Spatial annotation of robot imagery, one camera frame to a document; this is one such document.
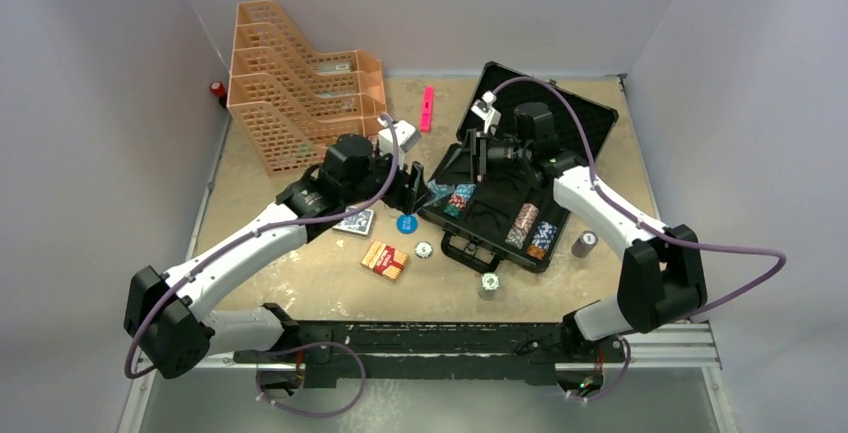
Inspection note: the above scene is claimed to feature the black metal base rail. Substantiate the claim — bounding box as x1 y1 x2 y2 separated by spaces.
234 320 625 391

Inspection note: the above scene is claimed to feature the green poker chip row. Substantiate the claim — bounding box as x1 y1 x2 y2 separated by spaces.
425 180 455 206

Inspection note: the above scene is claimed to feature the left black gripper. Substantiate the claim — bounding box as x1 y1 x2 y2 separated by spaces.
343 144 433 215

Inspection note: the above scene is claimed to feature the red emergency button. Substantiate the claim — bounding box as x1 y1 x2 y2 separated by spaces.
209 81 227 102

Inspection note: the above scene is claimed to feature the blue playing card deck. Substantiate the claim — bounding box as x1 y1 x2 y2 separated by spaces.
332 209 375 237

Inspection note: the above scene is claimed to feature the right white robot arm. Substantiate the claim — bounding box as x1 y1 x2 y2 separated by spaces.
467 92 707 360

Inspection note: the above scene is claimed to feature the white poker chip flat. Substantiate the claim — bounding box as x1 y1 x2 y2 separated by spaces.
414 241 434 259

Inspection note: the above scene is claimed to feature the blue red chip row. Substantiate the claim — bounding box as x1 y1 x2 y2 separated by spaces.
443 183 476 218

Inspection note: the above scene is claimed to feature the red playing card deck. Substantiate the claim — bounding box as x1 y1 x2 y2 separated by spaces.
360 240 409 282

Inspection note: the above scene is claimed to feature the white poker chip stack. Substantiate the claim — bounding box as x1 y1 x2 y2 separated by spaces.
571 230 598 258
477 273 500 301

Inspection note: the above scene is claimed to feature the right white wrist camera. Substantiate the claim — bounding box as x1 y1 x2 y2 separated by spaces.
471 91 501 135

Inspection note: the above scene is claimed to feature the white poker chip stack front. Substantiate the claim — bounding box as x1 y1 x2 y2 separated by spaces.
477 273 500 301

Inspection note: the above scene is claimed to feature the blue round button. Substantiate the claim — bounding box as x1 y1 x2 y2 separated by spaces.
396 214 419 234

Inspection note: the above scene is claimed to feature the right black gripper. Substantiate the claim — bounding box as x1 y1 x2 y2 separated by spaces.
437 129 532 187

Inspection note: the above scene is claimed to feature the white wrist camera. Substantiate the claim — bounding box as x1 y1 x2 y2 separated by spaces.
377 117 421 153
471 91 501 135

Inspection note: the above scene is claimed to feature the black poker chip case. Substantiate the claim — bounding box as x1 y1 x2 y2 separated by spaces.
419 61 618 273

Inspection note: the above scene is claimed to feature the blue orange chip row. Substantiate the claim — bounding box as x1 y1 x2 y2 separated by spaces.
526 221 558 260

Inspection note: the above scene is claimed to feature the pink marker pen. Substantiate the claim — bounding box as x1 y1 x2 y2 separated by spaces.
419 85 435 133

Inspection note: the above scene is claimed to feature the orange plastic file organizer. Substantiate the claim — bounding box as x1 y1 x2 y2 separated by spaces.
226 0 388 177

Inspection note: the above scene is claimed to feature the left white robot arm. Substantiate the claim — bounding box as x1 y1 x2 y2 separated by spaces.
124 122 429 379

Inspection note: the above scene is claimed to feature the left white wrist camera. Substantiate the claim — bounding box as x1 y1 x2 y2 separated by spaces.
377 117 421 153

